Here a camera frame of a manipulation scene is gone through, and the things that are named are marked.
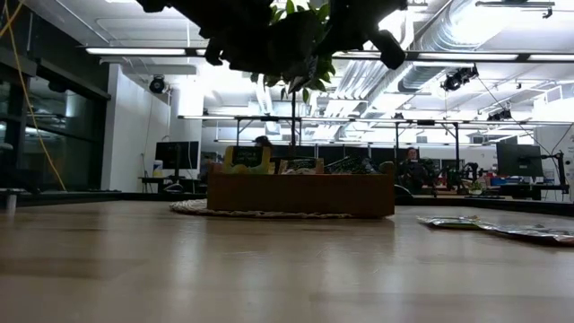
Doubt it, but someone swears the green yellow lemon tea packet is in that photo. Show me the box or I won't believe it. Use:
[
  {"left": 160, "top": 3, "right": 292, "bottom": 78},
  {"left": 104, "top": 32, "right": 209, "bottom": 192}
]
[
  {"left": 222, "top": 144, "right": 274, "bottom": 177},
  {"left": 415, "top": 214, "right": 485, "bottom": 231}
]

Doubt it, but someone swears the beige vanilla cinnamon tea packet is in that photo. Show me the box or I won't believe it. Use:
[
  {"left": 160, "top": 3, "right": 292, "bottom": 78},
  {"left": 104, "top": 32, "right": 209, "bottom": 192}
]
[
  {"left": 276, "top": 156, "right": 326, "bottom": 177},
  {"left": 476, "top": 221, "right": 574, "bottom": 248}
]

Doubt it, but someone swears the dark blue blackcurrant tea packet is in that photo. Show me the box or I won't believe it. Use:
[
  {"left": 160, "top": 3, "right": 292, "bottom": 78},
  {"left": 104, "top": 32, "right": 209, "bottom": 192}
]
[{"left": 323, "top": 154, "right": 380, "bottom": 177}]

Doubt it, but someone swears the wooden three-compartment tea box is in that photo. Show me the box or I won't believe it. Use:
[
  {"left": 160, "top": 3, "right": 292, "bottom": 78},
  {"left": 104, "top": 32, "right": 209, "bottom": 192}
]
[{"left": 205, "top": 160, "right": 397, "bottom": 221}]

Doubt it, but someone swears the green potted plant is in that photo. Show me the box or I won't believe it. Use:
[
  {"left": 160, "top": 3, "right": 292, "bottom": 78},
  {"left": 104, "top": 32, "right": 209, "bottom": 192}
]
[{"left": 248, "top": 0, "right": 338, "bottom": 160}]

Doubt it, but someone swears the black spotlight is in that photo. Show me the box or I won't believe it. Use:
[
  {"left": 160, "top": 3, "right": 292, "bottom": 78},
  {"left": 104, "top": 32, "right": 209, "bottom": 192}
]
[
  {"left": 439, "top": 64, "right": 480, "bottom": 92},
  {"left": 487, "top": 107, "right": 514, "bottom": 123}
]

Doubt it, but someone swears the long LED light bar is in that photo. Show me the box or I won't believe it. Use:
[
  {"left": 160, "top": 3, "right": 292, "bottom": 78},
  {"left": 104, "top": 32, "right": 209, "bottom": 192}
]
[{"left": 82, "top": 44, "right": 574, "bottom": 65}]

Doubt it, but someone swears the dark computer monitor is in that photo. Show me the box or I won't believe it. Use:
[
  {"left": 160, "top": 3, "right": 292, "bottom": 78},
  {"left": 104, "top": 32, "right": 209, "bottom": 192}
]
[
  {"left": 154, "top": 140, "right": 201, "bottom": 180},
  {"left": 495, "top": 142, "right": 545, "bottom": 179}
]

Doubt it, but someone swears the round woven placemat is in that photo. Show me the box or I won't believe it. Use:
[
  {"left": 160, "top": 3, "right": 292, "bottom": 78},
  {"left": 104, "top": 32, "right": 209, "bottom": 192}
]
[{"left": 169, "top": 198, "right": 361, "bottom": 222}]

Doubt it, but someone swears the black metal rig frame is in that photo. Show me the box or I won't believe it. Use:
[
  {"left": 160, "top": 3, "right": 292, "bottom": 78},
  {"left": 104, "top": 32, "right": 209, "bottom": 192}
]
[
  {"left": 393, "top": 118, "right": 463, "bottom": 196},
  {"left": 232, "top": 115, "right": 303, "bottom": 165}
]

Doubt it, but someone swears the round black dome camera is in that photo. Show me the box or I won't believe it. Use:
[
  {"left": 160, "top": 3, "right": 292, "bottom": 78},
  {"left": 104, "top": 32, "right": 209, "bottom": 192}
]
[{"left": 148, "top": 74, "right": 168, "bottom": 96}]

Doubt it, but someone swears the yellow hanging cable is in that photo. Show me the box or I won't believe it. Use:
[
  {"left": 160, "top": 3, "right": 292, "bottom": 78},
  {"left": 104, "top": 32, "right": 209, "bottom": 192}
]
[{"left": 0, "top": 0, "right": 68, "bottom": 192}]

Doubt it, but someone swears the short white post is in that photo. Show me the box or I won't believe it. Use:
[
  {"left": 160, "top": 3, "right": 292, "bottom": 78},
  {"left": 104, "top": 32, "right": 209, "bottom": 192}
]
[{"left": 4, "top": 189, "right": 19, "bottom": 216}]

